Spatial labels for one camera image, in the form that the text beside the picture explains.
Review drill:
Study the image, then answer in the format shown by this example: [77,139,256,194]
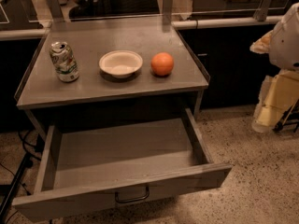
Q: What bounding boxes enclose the white counter rail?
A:
[172,16,282,30]

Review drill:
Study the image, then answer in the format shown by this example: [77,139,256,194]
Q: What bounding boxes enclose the orange fruit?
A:
[150,52,174,77]

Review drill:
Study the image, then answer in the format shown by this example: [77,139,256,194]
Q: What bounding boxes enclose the open grey top drawer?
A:
[12,109,232,222]

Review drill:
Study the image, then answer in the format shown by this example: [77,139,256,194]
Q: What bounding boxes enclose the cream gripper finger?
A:
[251,70,299,133]
[249,31,272,54]

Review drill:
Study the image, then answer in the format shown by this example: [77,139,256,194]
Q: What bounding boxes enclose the grey metal cabinet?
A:
[14,15,211,138]

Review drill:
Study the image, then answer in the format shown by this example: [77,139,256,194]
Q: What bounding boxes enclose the crushed green soda can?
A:
[50,42,79,82]

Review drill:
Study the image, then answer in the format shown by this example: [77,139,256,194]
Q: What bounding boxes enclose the white paper bowl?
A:
[99,50,143,78]

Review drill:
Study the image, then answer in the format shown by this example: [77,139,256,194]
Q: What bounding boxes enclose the black floor cables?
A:
[0,129,43,198]

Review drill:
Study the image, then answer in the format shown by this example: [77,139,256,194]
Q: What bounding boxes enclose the black drawer handle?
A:
[115,186,150,204]

